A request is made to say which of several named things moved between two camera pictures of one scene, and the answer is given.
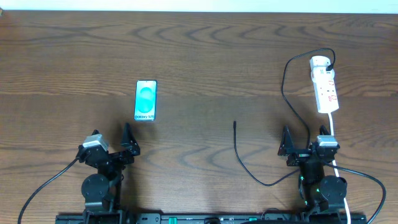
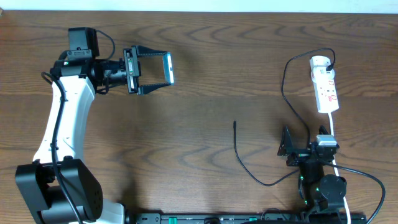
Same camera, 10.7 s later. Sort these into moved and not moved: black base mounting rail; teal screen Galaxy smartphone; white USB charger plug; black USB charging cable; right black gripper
Moved: teal screen Galaxy smartphone
Not moved: white USB charger plug; black base mounting rail; right black gripper; black USB charging cable
